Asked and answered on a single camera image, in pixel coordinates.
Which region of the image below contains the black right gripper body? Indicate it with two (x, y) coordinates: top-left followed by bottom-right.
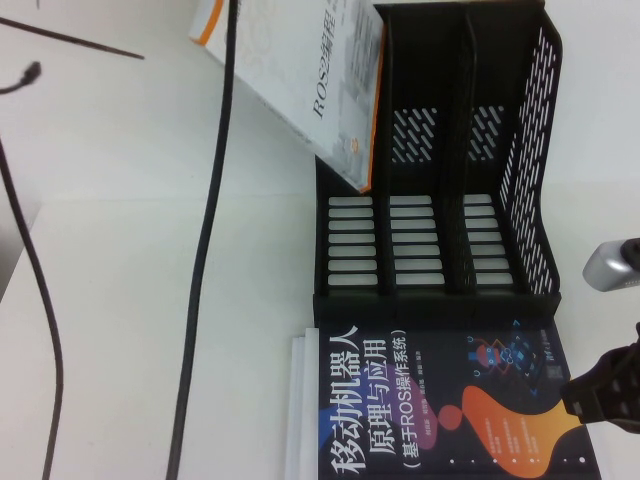
(563, 344), (640, 436)

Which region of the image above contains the white orange ROS2 book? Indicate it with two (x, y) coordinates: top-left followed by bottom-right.
(188, 0), (387, 195)

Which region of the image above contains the dark robot book orange blob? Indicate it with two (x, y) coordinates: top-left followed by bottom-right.
(314, 319), (604, 480)

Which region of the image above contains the black plastic book stand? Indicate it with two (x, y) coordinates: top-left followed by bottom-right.
(312, 0), (566, 321)

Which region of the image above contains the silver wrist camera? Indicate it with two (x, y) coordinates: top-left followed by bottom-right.
(582, 241), (640, 294)

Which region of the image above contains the thick black braided cable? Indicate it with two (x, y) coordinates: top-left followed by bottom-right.
(167, 0), (242, 480)

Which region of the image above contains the thin black cable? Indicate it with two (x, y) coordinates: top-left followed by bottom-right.
(0, 17), (146, 60)
(0, 142), (64, 480)

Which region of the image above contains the black cable with plug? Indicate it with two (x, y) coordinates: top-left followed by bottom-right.
(0, 60), (44, 96)

